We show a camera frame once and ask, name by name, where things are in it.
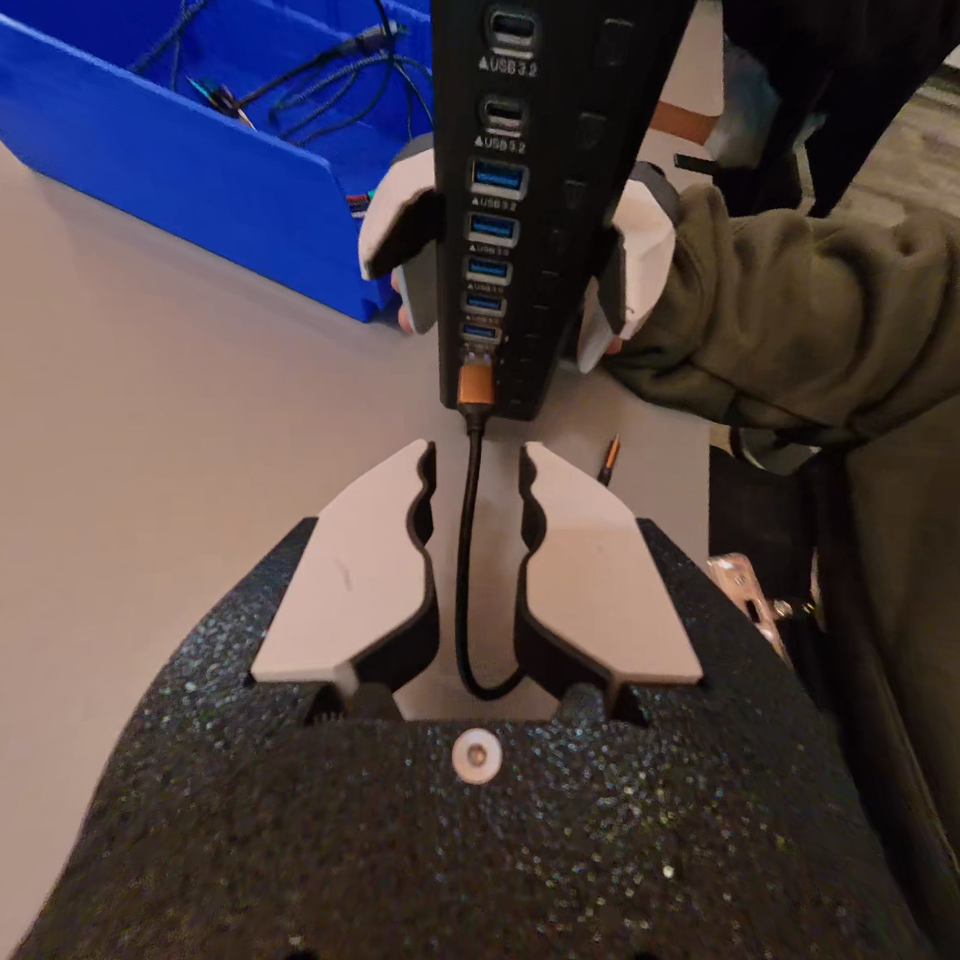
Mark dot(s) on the white plastic bag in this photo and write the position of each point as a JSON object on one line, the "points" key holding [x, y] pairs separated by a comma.
{"points": [[750, 97]]}

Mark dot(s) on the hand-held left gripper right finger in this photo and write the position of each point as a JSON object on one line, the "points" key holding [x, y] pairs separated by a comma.
{"points": [[607, 585]]}

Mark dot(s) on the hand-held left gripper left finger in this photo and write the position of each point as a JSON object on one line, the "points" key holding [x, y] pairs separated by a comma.
{"points": [[345, 585]]}

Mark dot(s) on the person's right hand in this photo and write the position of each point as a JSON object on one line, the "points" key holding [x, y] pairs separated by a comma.
{"points": [[401, 307]]}

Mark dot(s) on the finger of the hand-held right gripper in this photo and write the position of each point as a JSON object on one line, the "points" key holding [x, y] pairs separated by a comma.
{"points": [[649, 225], [390, 210]]}

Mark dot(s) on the blue plastic bin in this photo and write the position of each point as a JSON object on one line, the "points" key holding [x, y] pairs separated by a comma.
{"points": [[150, 165]]}

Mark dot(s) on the person's olive jacket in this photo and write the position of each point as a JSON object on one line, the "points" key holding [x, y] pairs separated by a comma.
{"points": [[900, 600]]}

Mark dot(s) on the person's right forearm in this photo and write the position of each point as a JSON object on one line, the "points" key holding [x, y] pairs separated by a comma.
{"points": [[787, 315]]}

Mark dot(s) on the black multiport USB hub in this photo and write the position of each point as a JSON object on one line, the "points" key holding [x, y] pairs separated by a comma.
{"points": [[540, 225]]}

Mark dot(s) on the dark cloth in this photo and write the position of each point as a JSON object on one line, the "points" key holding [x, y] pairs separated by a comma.
{"points": [[825, 90]]}

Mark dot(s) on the grey desk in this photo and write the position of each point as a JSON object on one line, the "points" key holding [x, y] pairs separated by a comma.
{"points": [[150, 450]]}

